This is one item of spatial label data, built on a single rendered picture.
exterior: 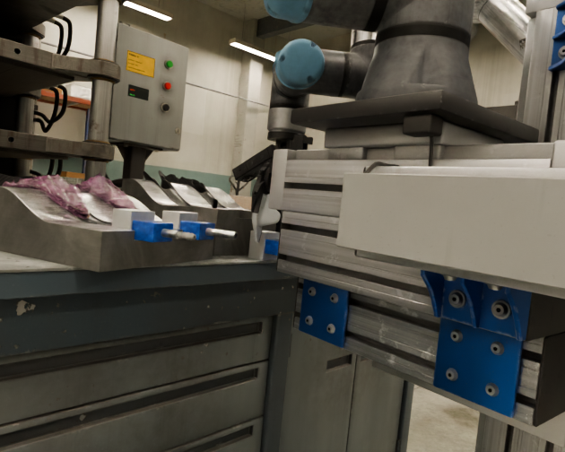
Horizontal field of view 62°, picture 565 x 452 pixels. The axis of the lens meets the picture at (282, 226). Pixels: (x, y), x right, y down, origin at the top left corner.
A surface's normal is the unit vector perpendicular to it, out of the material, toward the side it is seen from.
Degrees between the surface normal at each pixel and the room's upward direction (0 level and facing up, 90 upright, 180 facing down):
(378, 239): 90
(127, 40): 90
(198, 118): 90
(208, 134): 90
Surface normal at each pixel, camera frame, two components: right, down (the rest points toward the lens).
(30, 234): -0.44, 0.00
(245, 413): 0.72, 0.11
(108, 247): 0.89, 0.11
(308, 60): 0.09, 0.06
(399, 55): -0.52, -0.32
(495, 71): -0.73, -0.04
